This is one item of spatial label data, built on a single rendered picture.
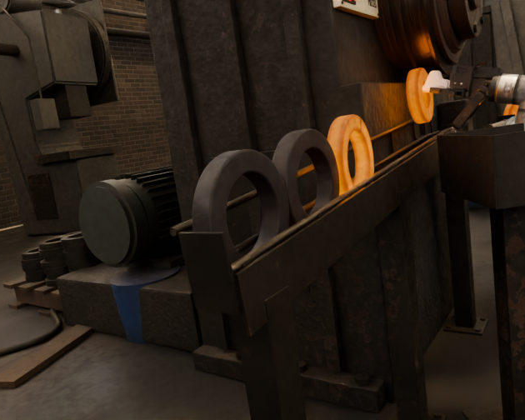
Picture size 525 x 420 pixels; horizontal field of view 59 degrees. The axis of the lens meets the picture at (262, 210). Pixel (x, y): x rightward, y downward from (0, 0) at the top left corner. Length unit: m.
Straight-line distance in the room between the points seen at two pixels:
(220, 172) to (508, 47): 3.93
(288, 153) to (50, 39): 4.74
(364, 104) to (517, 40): 3.23
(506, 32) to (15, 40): 4.60
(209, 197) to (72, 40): 5.04
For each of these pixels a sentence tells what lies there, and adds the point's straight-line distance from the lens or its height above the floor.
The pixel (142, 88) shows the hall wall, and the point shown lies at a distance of 8.78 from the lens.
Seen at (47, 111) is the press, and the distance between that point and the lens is 5.17.
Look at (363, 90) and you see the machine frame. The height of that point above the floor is 0.85.
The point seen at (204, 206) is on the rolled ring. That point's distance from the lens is 0.58.
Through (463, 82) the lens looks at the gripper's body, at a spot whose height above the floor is 0.84.
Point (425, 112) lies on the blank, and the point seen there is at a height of 0.77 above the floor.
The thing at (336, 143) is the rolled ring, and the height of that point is 0.74.
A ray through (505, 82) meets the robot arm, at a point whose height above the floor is 0.82.
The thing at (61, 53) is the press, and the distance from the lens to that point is 5.41.
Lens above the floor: 0.78
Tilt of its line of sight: 9 degrees down
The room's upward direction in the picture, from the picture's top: 8 degrees counter-clockwise
